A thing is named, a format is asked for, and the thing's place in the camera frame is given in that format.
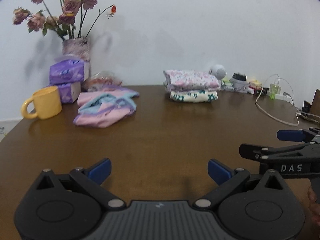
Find pink floral white garment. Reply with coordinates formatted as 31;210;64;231
163;70;220;92

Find person's right hand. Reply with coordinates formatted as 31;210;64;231
308;186;320;226

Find brown cardboard box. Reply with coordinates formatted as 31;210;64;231
310;89;320;116

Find green translucent charger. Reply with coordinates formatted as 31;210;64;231
267;83;281;100

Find folded cream green-flower cloth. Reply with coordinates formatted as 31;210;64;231
170;90;218;103

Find white round robot toy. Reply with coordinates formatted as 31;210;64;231
209;64;227;80

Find yellow ceramic mug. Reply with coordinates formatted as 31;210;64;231
21;86;62;120

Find pink blue purple garment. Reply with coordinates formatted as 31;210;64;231
73;85;139;128

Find lower purple tissue pack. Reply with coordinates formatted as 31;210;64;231
57;82;81;104

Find purple tissue pack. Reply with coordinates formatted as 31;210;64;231
57;82;81;104
49;54;90;85

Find clear plastic snack bag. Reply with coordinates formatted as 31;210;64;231
81;71;123;92

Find upper purple tissue pack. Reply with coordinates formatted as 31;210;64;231
49;54;90;85

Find purple marbled vase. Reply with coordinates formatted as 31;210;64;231
62;37;91;61

